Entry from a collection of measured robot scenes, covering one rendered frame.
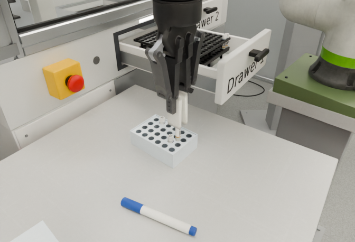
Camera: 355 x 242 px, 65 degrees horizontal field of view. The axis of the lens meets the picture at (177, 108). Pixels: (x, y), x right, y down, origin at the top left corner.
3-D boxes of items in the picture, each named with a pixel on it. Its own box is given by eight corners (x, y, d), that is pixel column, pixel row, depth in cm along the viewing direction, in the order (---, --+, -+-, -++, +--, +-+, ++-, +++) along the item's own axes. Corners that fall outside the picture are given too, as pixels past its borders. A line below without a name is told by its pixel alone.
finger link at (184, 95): (173, 89, 52) (175, 87, 52) (173, 119, 56) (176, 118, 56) (185, 94, 50) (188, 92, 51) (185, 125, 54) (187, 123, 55)
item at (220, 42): (230, 39, 82) (230, 37, 81) (198, 58, 70) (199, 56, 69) (224, 38, 83) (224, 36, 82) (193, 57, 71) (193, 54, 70)
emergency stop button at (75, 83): (87, 89, 65) (84, 73, 63) (73, 95, 62) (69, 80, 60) (78, 85, 66) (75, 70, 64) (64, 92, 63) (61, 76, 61)
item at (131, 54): (258, 60, 84) (261, 40, 81) (217, 95, 66) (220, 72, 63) (155, 35, 103) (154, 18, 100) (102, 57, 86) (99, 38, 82)
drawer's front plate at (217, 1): (220, 22, 122) (223, -4, 116) (183, 41, 102) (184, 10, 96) (217, 22, 123) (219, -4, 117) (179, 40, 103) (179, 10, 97)
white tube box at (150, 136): (197, 147, 62) (197, 133, 60) (173, 168, 56) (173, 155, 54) (156, 126, 68) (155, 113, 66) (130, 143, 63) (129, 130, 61)
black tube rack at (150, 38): (228, 57, 85) (230, 37, 81) (198, 79, 73) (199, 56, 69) (170, 43, 96) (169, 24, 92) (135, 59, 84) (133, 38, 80)
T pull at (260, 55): (269, 53, 72) (270, 48, 71) (258, 63, 66) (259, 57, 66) (255, 50, 73) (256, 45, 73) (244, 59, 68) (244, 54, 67)
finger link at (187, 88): (169, 30, 46) (175, 27, 47) (173, 87, 53) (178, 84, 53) (188, 35, 44) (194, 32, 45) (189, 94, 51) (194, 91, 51)
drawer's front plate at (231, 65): (265, 64, 85) (271, 28, 79) (220, 106, 65) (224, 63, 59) (259, 63, 86) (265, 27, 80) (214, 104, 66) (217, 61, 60)
